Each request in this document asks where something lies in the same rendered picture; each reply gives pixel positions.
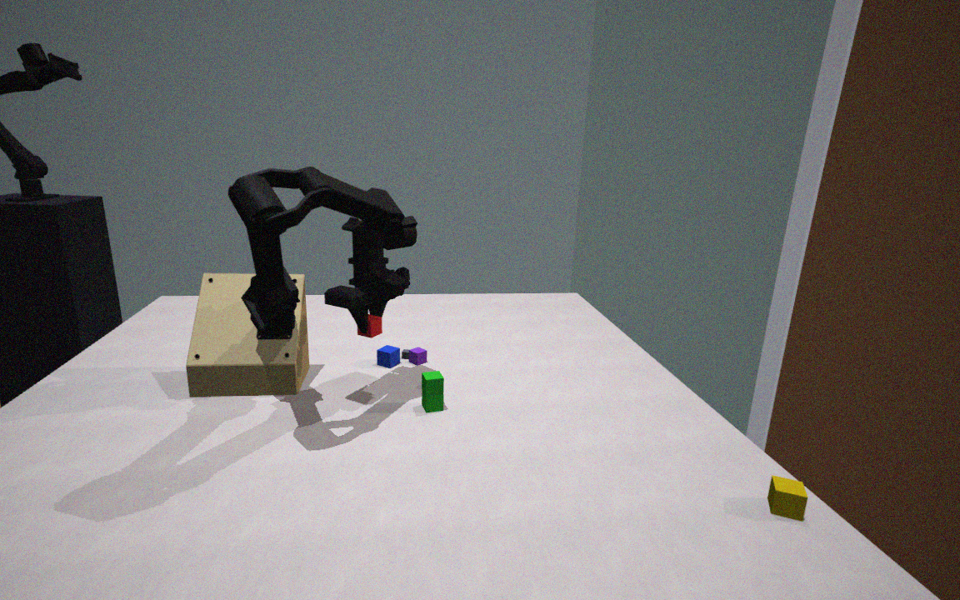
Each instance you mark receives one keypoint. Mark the purple cube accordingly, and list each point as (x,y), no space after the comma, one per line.
(418,356)

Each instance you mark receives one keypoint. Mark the blue block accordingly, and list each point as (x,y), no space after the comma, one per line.
(388,356)

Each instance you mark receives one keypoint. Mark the red block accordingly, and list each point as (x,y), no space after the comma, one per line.
(374,327)

